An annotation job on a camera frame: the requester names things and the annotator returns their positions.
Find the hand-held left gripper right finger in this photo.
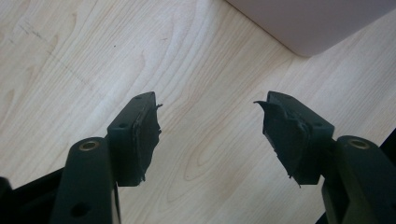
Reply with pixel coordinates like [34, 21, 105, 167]
[253, 91, 396, 224]

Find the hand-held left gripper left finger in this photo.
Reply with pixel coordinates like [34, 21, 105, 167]
[49, 91, 163, 224]

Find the pale pink plastic container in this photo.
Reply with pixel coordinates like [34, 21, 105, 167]
[224, 0, 396, 58]

